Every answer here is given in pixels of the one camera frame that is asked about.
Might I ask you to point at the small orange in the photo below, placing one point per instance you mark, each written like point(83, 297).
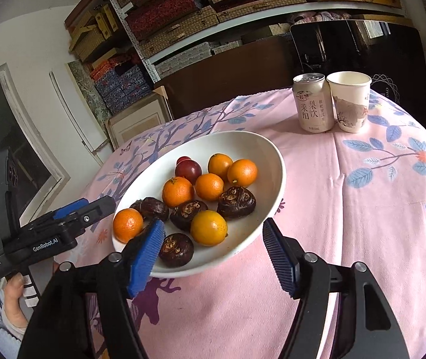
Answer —
point(177, 191)
point(242, 172)
point(209, 187)
point(220, 164)
point(128, 225)
point(209, 228)

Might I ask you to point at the framed picture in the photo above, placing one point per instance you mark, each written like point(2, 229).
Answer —
point(138, 119)

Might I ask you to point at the white metal shelf rack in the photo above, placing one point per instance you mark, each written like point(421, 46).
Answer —
point(235, 19)

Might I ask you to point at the white plate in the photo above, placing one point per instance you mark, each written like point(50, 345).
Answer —
point(250, 157)

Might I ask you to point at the marbled grey panel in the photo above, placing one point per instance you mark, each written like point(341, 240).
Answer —
point(87, 89)

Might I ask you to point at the orange patterned box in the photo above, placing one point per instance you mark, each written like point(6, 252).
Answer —
point(104, 66)

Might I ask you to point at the dark water chestnut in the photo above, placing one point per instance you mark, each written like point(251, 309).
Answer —
point(175, 249)
point(236, 202)
point(135, 205)
point(188, 215)
point(155, 209)

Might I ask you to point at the red plum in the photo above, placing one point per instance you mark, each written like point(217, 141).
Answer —
point(188, 171)
point(183, 159)

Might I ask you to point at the pink printed tablecloth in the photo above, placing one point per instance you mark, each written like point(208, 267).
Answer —
point(310, 213)

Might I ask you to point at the stack of blue patterned boxes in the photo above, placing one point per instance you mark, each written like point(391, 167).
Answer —
point(123, 86)

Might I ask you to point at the brown wooden board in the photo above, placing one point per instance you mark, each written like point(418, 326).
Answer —
point(227, 71)

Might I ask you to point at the white frame strip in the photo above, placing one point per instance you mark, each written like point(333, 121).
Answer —
point(74, 116)

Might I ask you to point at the white paper cup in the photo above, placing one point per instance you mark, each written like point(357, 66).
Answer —
point(349, 101)

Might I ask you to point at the pink cloth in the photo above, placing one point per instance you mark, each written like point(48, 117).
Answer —
point(321, 17)

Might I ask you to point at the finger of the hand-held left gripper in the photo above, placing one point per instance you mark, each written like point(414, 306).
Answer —
point(70, 208)
point(97, 211)

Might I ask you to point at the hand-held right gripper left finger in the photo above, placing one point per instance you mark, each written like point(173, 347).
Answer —
point(147, 258)

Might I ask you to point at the white drink can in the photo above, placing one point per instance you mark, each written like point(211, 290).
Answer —
point(310, 104)

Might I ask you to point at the stack of woven boxes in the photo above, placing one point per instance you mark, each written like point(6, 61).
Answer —
point(183, 26)

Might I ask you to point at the person's left hand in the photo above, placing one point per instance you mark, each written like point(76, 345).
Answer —
point(12, 295)

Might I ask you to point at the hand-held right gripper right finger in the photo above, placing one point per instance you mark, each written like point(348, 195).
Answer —
point(278, 258)

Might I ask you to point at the black cabinet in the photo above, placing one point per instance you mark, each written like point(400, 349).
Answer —
point(347, 45)

